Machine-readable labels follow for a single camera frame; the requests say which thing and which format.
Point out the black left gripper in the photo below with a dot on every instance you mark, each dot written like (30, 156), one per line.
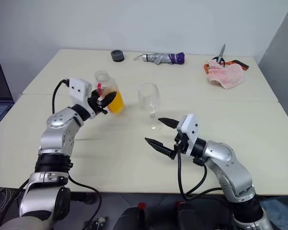
(96, 105)

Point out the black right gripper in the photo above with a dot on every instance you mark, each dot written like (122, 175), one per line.
(181, 143)

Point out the clear bottle with orange drink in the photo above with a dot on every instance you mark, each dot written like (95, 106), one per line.
(117, 103)

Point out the clear wine glass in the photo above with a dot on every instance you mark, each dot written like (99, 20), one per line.
(148, 95)

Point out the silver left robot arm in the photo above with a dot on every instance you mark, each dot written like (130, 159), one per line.
(55, 141)

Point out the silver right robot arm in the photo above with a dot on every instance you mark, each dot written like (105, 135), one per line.
(232, 167)

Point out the folded silver purple umbrella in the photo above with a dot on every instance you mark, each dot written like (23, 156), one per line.
(164, 58)

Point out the dark rounded shape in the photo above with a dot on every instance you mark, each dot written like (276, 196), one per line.
(187, 215)
(129, 220)

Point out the pink towel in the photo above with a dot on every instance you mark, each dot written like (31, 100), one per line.
(228, 75)

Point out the orange black tool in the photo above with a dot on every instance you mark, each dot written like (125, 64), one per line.
(241, 64)

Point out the grey partition panel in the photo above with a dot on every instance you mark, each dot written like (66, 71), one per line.
(282, 60)

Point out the blue cloth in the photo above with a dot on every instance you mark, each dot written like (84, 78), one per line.
(283, 210)

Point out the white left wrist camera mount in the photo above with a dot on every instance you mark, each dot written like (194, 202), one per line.
(78, 92)

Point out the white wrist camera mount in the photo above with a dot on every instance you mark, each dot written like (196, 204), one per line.
(190, 129)
(78, 92)

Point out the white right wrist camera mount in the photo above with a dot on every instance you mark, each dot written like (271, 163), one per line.
(190, 129)

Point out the red capped black post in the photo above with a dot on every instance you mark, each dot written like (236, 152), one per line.
(141, 207)

